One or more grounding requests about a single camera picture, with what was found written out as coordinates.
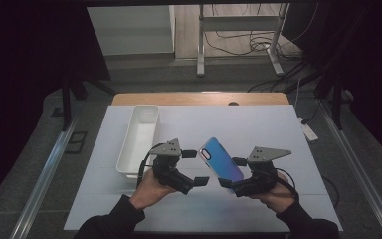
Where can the wooden table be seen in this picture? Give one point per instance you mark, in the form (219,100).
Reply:
(179,99)

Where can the aluminium floor rail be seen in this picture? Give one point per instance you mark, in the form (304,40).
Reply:
(358,172)
(46,176)

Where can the black floor frame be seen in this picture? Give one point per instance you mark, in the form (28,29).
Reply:
(79,132)

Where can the black stand leg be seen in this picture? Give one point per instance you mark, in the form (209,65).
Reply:
(66,106)
(336,106)

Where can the black curtain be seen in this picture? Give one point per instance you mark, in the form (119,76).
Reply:
(20,83)
(371,66)

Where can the white plastic storage bin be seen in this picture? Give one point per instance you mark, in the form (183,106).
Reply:
(138,142)

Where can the white power strip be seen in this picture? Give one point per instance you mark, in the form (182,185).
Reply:
(309,132)

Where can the person's right hand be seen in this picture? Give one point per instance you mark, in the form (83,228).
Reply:
(280,199)

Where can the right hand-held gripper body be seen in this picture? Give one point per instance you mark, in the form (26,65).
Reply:
(265,154)

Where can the smartphone with pastel gradient case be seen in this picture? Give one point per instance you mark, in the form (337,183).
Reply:
(220,161)

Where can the white cabinet panel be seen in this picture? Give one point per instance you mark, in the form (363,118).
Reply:
(129,30)

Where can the white metal stand frame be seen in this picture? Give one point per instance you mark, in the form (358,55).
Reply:
(238,23)

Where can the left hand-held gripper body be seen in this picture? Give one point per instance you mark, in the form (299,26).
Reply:
(165,151)

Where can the dark round table grommet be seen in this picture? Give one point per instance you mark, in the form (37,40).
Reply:
(233,103)

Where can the person's left hand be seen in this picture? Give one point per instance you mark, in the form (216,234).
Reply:
(146,194)

